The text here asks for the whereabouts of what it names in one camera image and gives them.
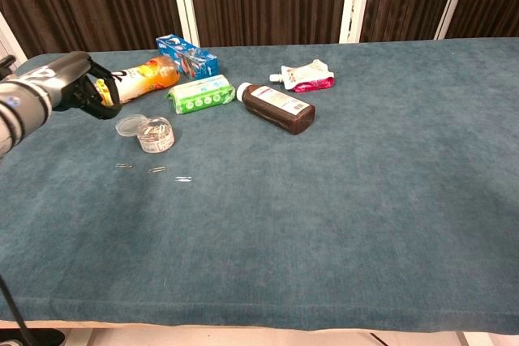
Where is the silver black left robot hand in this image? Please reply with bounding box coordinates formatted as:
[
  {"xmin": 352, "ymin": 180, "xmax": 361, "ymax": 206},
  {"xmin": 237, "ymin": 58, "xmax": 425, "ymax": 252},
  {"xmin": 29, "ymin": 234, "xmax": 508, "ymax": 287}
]
[{"xmin": 48, "ymin": 50, "xmax": 122, "ymax": 121}]

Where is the clear round lid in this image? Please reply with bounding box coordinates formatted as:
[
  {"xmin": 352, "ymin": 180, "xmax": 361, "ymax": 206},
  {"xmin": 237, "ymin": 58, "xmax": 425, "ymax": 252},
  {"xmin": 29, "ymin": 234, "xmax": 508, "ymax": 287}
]
[{"xmin": 114, "ymin": 113, "xmax": 148, "ymax": 139}]

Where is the orange drink bottle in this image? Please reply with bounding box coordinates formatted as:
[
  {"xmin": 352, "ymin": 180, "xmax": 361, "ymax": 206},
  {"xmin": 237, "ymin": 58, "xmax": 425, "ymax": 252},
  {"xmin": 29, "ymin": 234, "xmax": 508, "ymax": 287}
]
[{"xmin": 94, "ymin": 56, "xmax": 182, "ymax": 106}]

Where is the clear paper clip container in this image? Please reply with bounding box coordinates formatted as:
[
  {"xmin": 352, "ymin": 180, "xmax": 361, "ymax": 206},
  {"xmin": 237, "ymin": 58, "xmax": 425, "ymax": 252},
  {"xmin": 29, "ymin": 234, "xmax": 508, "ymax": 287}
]
[{"xmin": 136, "ymin": 116, "xmax": 177, "ymax": 155}]

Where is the blue toothpaste box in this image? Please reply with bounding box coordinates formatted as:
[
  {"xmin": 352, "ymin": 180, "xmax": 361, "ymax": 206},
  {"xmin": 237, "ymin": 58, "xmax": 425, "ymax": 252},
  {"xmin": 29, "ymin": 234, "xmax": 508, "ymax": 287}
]
[{"xmin": 155, "ymin": 34, "xmax": 221, "ymax": 81}]

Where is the green wet wipes pack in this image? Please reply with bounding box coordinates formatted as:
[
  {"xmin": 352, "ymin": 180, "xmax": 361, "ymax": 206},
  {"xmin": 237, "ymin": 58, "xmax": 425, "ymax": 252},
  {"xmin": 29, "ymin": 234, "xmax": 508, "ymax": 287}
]
[{"xmin": 165, "ymin": 74, "xmax": 238, "ymax": 116}]

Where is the brown medicine bottle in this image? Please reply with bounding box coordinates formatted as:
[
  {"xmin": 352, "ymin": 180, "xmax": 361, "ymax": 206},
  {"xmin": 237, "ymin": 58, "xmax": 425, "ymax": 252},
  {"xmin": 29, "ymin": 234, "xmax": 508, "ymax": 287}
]
[{"xmin": 235, "ymin": 81, "xmax": 317, "ymax": 136}]

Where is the crumpled white pink pouch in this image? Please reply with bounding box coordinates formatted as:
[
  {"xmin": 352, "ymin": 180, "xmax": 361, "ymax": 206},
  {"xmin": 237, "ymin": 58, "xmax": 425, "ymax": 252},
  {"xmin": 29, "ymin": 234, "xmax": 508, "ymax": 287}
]
[{"xmin": 268, "ymin": 58, "xmax": 337, "ymax": 94}]

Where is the black object under table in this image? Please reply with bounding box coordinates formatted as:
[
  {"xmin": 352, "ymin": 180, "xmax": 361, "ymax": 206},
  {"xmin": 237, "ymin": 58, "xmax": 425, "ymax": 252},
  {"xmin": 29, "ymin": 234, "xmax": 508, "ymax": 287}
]
[{"xmin": 0, "ymin": 327, "xmax": 66, "ymax": 346}]

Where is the teal table cloth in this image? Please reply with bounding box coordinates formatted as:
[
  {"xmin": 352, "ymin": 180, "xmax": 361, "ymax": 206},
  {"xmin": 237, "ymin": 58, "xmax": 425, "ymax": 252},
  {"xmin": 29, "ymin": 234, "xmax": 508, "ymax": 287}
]
[{"xmin": 0, "ymin": 36, "xmax": 519, "ymax": 335}]

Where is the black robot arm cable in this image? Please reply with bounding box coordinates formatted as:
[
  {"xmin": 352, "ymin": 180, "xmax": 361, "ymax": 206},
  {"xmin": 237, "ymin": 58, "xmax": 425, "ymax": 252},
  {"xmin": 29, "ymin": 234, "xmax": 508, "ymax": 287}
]
[{"xmin": 0, "ymin": 274, "xmax": 38, "ymax": 346}]

